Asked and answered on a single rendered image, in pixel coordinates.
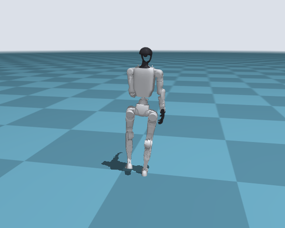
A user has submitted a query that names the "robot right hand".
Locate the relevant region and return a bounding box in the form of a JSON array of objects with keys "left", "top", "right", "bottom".
[{"left": 158, "top": 109, "right": 165, "bottom": 124}]

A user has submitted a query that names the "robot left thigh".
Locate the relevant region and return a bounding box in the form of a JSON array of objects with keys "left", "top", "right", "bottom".
[{"left": 126, "top": 106, "right": 136, "bottom": 140}]

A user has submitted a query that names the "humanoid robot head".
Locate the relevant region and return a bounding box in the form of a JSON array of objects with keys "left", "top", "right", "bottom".
[{"left": 139, "top": 47, "right": 152, "bottom": 68}]

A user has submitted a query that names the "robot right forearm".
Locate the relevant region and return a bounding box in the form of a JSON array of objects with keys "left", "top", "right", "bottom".
[{"left": 158, "top": 89, "right": 165, "bottom": 111}]

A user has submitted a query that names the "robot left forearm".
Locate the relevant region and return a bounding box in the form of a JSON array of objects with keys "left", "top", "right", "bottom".
[{"left": 128, "top": 89, "right": 136, "bottom": 98}]

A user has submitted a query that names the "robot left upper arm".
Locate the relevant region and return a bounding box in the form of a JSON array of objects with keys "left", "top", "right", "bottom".
[{"left": 127, "top": 67, "right": 135, "bottom": 94}]

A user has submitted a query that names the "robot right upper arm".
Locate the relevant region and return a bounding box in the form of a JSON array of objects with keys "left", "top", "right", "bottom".
[{"left": 154, "top": 69, "right": 163, "bottom": 95}]

